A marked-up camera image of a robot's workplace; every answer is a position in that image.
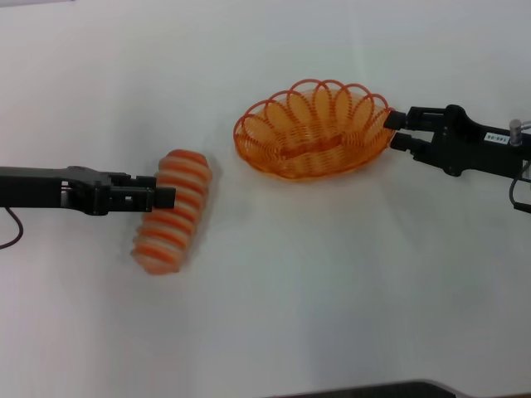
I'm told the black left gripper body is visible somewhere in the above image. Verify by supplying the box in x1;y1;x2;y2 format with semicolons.
0;164;114;217

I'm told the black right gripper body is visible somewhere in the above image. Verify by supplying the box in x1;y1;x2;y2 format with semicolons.
431;104;531;180

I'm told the orange white striped bread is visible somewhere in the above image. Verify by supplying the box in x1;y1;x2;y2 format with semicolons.
130;148;213;277

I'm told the orange woven plastic basket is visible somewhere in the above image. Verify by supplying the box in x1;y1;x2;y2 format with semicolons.
232;77;397;180

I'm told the silver metal connector plug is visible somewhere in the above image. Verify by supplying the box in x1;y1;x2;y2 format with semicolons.
509;119;525;147

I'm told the dark robot chest edge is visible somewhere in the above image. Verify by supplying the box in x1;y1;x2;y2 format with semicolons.
265;379;461;398

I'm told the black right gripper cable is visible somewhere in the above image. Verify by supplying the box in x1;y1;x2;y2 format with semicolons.
509;157;531;215

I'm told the dark left gripper cable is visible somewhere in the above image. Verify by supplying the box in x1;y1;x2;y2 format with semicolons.
0;206;24;250

